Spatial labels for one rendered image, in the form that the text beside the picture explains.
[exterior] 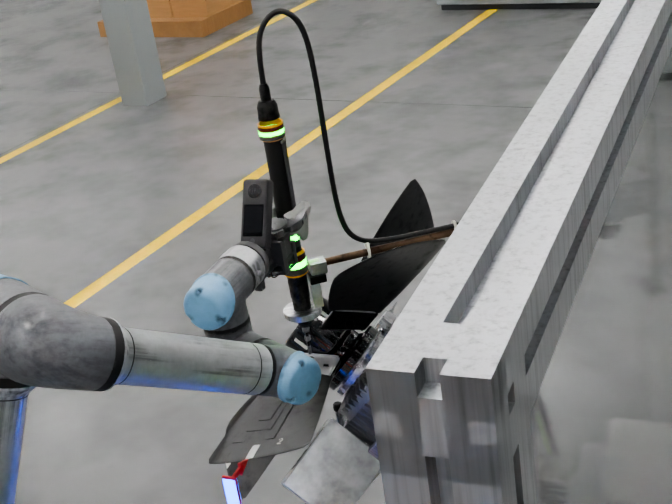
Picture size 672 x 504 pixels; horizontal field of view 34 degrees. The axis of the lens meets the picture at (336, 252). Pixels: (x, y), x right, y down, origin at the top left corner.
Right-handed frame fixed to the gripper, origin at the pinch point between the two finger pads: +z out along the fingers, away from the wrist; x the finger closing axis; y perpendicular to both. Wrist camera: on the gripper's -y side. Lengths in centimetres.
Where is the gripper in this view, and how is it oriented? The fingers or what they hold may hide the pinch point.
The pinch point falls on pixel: (292, 202)
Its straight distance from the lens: 194.2
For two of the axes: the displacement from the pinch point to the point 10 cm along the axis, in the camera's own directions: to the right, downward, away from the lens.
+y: 1.4, 9.0, 4.2
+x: 9.2, 0.4, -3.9
